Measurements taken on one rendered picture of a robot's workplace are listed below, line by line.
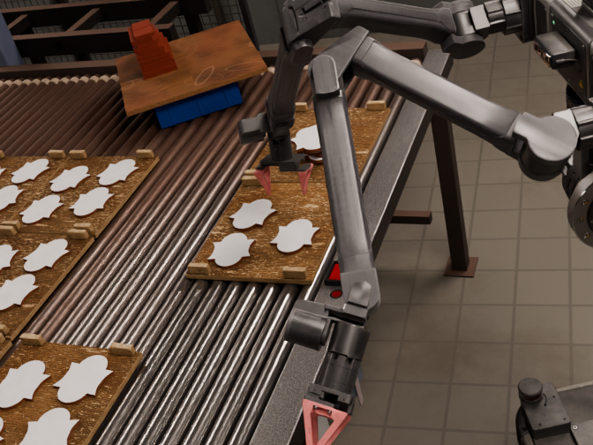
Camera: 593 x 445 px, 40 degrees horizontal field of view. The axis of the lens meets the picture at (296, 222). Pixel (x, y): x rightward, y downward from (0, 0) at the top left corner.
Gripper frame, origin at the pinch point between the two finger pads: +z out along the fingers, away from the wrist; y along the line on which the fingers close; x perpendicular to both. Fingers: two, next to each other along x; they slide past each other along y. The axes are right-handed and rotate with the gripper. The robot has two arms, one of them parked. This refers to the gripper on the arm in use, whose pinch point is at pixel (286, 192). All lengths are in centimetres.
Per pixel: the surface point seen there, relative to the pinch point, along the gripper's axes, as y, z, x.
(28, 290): 69, 19, 23
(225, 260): 14.9, 14.6, 11.4
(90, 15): 142, -32, -147
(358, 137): -7.4, -0.3, -46.1
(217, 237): 21.5, 13.0, 0.6
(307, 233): -4.5, 11.3, 0.7
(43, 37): 152, -27, -122
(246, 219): 14.9, 10.0, -5.5
